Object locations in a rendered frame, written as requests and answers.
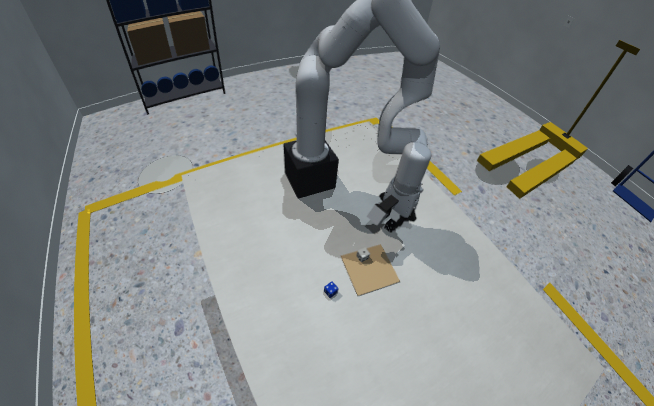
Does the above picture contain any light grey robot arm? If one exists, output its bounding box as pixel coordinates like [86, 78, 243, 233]
[292, 0, 440, 194]

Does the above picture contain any grey die with black pips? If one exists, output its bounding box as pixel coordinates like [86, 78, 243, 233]
[356, 247, 370, 262]

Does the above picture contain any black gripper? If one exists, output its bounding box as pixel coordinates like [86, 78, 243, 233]
[379, 177, 420, 228]

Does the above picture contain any tan flat mat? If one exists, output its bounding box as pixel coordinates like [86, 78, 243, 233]
[341, 245, 400, 296]

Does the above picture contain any blue die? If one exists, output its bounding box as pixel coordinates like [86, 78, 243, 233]
[324, 281, 338, 298]

